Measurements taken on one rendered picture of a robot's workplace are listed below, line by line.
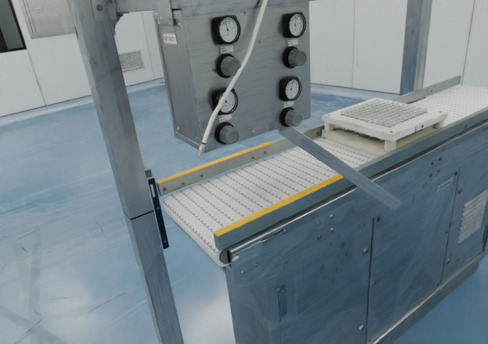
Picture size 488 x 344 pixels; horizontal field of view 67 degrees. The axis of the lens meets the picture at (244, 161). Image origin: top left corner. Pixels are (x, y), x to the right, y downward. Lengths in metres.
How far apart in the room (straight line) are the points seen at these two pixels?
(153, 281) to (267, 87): 0.63
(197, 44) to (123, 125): 0.37
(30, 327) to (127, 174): 1.24
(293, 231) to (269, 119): 0.28
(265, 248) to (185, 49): 0.42
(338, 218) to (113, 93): 0.56
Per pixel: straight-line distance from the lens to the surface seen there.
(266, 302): 0.92
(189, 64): 0.51
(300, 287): 0.99
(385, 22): 4.35
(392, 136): 0.98
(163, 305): 1.09
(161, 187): 0.89
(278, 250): 0.78
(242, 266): 0.74
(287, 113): 0.61
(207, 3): 0.52
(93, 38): 0.80
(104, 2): 0.80
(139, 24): 6.22
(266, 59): 0.58
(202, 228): 0.76
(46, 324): 1.97
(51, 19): 5.72
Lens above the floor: 1.24
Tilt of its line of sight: 24 degrees down
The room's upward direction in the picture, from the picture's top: 6 degrees counter-clockwise
